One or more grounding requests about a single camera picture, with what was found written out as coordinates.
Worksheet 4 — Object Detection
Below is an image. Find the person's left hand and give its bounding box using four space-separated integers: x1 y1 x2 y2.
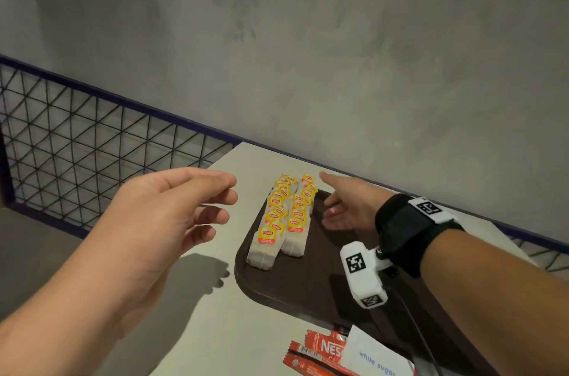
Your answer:
0 167 239 376

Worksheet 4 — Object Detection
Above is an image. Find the person's right hand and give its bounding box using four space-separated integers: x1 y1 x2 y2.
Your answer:
319 171 397 232

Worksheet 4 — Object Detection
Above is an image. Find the black right wrist strap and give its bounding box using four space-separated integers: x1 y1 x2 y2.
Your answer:
375 193 465 279

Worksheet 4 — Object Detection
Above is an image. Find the pile of red coffee sticks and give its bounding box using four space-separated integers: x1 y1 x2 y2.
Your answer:
283 329 356 376

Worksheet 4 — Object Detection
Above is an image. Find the brown plastic tray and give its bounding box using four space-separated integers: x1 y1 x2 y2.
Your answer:
234 189 498 376

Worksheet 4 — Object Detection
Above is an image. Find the person's right forearm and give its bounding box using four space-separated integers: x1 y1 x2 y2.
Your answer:
420 228 569 376

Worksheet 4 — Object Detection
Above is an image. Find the pile of white sugar sachets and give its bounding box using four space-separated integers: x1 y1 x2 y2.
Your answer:
340 324 417 376

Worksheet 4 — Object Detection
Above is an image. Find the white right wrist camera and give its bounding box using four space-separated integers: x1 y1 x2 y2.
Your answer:
340 241 394 310

